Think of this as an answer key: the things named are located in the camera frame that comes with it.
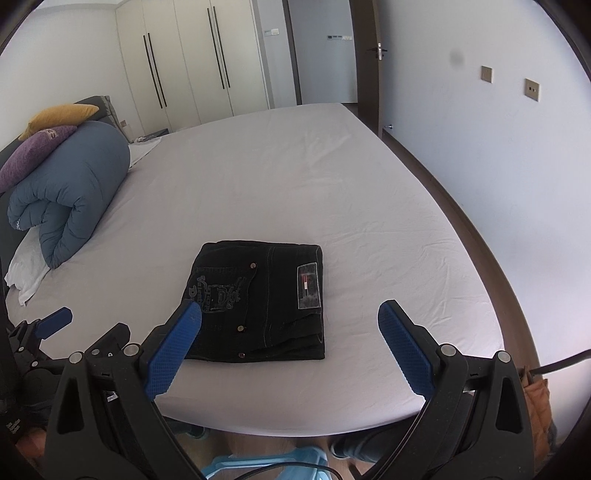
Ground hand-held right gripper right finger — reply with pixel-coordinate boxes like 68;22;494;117
367;299;550;480

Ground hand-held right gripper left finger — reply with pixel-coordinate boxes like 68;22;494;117
44;301;204;480

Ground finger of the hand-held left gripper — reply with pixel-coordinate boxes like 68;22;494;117
11;307;73;356
85;322;134;366

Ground black pants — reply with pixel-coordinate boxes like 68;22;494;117
184;240;326;363

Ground white pillow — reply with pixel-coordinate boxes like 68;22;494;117
4;228;51;305
127;138;162;169

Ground person's right shoe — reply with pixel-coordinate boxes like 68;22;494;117
330;427;416;462

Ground blue rolled duvet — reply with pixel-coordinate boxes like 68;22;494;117
7;121;131;270

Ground orange bag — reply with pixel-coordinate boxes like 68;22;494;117
519;367;552;457

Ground light blue plastic stool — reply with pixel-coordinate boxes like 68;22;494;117
201;445;333;480

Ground purple pillow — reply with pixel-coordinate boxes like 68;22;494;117
0;124;77;192

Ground bed with white sheet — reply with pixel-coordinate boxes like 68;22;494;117
4;102;541;437

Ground yellow pillow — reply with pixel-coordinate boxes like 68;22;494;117
18;104;100;141

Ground dark brown door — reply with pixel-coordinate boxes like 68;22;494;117
351;0;384;134

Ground cream wardrobe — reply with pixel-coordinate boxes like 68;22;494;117
115;0;271;134

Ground black strap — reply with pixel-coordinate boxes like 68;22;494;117
531;348;591;374

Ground black cable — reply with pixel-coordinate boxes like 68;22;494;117
228;466;338;480

